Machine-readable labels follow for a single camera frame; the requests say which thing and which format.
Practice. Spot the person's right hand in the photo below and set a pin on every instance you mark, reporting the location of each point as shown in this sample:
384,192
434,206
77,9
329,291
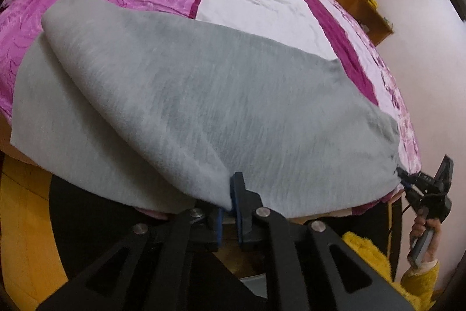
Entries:
436,238

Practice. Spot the grey pants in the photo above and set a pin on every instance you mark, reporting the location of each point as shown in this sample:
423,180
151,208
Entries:
204,107

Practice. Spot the person's right forearm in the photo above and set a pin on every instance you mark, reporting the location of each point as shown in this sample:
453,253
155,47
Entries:
418,285

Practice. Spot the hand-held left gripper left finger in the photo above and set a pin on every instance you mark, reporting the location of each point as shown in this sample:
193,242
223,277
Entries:
217,229

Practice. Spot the person's yellow fleece jacket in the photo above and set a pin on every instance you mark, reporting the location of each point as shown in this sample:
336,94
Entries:
367,254

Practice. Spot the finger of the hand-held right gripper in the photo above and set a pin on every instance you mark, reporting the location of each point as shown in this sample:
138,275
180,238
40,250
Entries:
406,178

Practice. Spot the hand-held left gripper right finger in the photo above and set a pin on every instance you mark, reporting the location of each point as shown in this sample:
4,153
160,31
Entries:
238,212

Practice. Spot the small yellow object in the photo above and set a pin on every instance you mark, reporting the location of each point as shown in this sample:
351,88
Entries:
368,0

